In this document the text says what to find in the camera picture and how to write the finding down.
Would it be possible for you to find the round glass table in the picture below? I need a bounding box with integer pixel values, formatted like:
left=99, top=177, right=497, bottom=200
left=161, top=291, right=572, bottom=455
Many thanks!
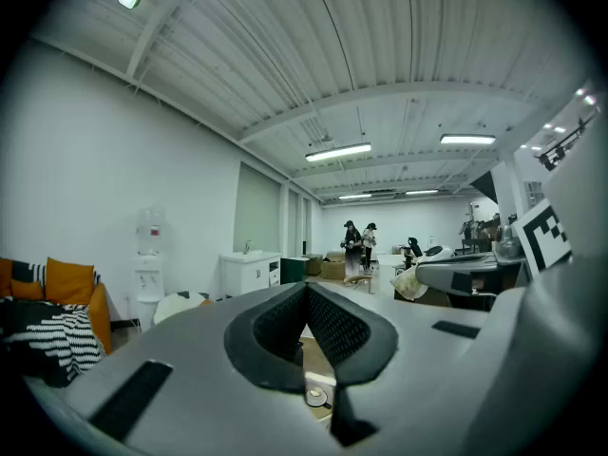
left=299, top=334, right=337, bottom=428

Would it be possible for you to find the orange sofa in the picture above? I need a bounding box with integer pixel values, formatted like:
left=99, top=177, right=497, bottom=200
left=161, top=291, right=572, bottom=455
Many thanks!
left=0, top=256, right=114, bottom=356

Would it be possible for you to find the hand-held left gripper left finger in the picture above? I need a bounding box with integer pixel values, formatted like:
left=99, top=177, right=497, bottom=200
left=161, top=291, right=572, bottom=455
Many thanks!
left=26, top=281, right=334, bottom=456

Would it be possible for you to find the small cup with saucer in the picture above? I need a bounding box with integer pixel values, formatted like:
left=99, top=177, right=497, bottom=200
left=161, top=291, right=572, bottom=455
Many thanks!
left=304, top=385, right=333, bottom=409

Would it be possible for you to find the pale patterned cushion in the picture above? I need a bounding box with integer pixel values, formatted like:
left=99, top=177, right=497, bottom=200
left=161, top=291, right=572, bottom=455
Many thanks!
left=389, top=269, right=429, bottom=302

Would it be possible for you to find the black triangular panel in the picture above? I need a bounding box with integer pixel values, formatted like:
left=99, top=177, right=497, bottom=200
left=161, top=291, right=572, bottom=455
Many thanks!
left=469, top=170, right=500, bottom=205

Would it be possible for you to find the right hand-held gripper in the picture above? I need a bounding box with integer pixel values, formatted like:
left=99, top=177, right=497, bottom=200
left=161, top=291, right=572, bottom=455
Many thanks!
left=415, top=106, right=608, bottom=456

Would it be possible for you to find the small wooden stool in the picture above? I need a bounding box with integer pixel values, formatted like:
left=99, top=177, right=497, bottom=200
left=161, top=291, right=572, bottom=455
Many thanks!
left=343, top=275, right=375, bottom=295

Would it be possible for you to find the small orange cushion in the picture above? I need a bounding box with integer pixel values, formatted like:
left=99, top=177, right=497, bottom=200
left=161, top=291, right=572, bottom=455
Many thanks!
left=10, top=278, right=46, bottom=301

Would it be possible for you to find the white round pouf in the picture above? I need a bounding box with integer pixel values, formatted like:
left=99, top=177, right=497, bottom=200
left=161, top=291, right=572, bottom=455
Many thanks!
left=152, top=290, right=213, bottom=325

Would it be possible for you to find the white water dispenser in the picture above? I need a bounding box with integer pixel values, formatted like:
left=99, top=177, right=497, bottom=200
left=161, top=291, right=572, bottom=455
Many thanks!
left=131, top=253, right=165, bottom=332

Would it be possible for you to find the dark green box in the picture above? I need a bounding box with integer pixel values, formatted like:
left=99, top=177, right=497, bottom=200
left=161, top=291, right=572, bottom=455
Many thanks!
left=279, top=256, right=311, bottom=285

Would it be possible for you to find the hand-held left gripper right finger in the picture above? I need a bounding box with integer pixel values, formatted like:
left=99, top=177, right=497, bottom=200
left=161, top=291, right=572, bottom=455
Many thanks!
left=307, top=281, right=495, bottom=456

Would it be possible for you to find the black white patterned cushion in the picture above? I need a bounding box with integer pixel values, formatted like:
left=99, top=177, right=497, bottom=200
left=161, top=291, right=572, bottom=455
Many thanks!
left=11, top=260, right=48, bottom=286

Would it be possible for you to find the white sink cabinet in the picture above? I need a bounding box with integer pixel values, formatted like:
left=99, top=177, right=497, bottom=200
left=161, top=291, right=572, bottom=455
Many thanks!
left=218, top=250, right=282, bottom=299

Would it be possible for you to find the glass jar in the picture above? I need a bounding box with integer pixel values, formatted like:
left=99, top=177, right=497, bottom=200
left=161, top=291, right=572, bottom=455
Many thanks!
left=496, top=225, right=523, bottom=258

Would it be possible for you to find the black white striped blanket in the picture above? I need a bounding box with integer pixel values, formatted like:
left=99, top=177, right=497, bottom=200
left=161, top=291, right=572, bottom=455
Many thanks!
left=0, top=295, right=106, bottom=389

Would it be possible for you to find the white low table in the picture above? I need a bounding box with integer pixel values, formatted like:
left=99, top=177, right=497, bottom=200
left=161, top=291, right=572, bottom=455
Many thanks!
left=376, top=253, right=406, bottom=285

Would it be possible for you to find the large orange cushion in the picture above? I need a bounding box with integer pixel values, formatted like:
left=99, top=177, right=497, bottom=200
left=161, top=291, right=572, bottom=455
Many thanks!
left=44, top=256, right=96, bottom=306

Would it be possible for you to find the dark wooden shelf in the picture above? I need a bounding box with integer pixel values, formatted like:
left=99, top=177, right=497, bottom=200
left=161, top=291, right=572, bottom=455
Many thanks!
left=457, top=213, right=503, bottom=257

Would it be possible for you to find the grey window blind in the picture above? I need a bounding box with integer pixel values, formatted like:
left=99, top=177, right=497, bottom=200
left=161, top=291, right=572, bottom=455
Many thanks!
left=232, top=161, right=283, bottom=257

